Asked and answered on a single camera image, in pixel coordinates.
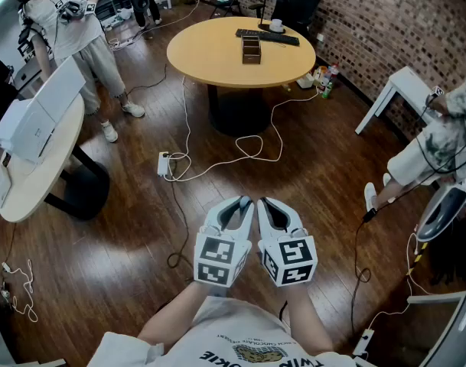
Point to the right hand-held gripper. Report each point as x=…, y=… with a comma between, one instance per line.
x=294, y=260

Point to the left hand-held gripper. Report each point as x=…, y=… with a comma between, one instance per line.
x=217, y=258

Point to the brown wooden organizer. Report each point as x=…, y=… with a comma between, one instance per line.
x=251, y=57

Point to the person's right forearm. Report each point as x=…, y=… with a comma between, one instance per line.
x=309, y=319

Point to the person's left forearm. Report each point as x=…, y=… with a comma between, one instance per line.
x=175, y=316

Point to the white power strip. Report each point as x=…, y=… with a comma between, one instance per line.
x=363, y=342
x=163, y=164

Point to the person's white printed shirt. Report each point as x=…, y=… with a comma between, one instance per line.
x=236, y=331

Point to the green bottle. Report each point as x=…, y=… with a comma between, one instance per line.
x=327, y=91

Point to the red capped bottle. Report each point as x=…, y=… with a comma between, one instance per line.
x=334, y=73

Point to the white and grey chair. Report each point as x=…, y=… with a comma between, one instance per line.
x=443, y=212

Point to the round yellow wooden table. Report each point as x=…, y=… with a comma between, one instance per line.
x=209, y=52

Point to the black keyboard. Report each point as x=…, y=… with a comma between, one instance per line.
x=271, y=36

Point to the white side table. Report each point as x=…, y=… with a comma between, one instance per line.
x=405, y=82

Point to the black desk lamp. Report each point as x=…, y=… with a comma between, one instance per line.
x=271, y=29

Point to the white cup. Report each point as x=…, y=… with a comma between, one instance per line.
x=276, y=23

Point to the round white table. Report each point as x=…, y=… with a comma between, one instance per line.
x=33, y=182

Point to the large white cardboard box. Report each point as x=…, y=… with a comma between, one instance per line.
x=37, y=117

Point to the black office chair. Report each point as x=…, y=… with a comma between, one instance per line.
x=297, y=2

